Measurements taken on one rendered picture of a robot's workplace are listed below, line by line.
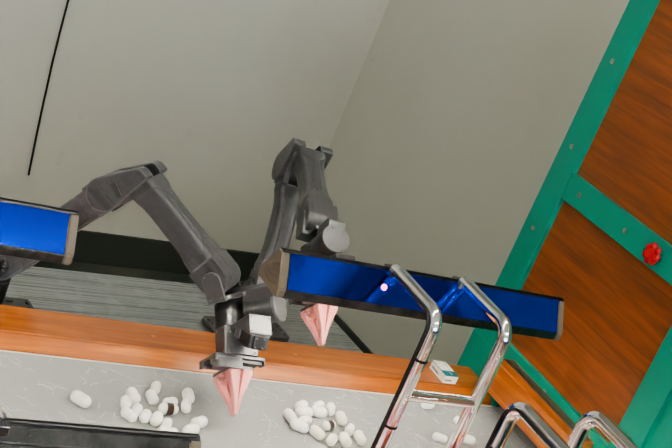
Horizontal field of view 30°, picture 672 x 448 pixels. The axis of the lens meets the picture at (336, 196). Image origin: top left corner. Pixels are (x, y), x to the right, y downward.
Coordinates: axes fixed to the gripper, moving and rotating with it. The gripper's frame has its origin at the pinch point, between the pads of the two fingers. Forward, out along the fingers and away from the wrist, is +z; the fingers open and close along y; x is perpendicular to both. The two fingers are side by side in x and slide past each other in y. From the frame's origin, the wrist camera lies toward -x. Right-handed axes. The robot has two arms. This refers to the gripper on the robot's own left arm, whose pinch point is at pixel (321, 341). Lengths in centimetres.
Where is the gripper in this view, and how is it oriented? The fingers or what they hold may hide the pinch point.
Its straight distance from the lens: 242.7
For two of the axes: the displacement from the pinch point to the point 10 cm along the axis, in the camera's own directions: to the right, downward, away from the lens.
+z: 0.7, 9.1, -4.1
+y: 8.3, 1.7, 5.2
